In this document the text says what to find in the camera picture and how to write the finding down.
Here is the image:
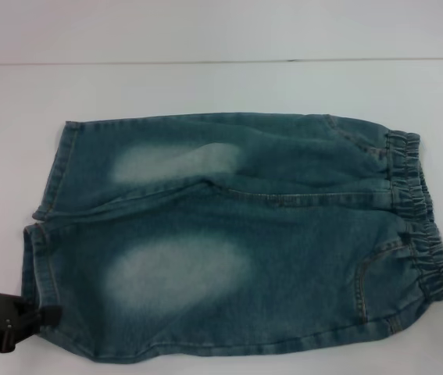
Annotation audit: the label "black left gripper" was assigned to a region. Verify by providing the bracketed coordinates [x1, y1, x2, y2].
[0, 285, 63, 352]

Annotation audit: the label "blue denim shorts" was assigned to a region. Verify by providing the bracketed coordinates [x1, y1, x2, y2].
[21, 112, 443, 360]

